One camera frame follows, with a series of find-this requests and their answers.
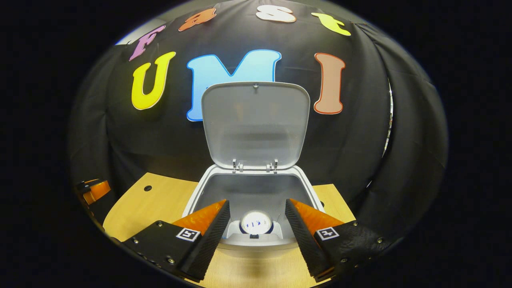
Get black backdrop cloth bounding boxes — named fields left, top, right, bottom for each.
left=68, top=0, right=448, bottom=240

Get pop can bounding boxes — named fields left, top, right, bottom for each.
left=239, top=210, right=274, bottom=236

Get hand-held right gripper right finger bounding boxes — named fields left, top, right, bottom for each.
left=285, top=198, right=394, bottom=282

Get wooden desktop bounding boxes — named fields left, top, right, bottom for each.
left=103, top=173, right=356, bottom=288

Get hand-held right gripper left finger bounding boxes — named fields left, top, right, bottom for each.
left=122, top=199, right=231, bottom=282

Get white desktop garbage bin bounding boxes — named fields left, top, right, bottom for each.
left=182, top=81, right=325, bottom=252

